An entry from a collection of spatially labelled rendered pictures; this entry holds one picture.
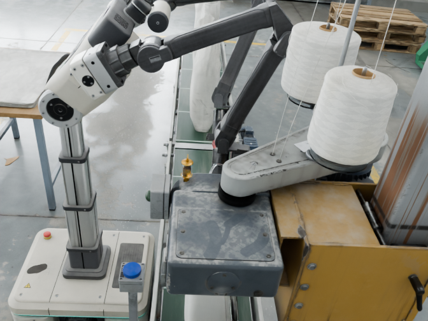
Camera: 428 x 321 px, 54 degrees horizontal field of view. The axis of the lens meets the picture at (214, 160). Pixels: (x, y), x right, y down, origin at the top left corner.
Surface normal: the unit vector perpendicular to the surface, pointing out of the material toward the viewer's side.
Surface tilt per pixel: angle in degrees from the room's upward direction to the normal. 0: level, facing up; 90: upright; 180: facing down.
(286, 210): 0
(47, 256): 0
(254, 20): 89
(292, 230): 0
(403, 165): 90
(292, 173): 90
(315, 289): 90
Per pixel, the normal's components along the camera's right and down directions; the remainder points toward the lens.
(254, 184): 0.44, 0.55
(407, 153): -1.00, -0.05
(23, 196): 0.09, -0.82
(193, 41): 0.01, 0.52
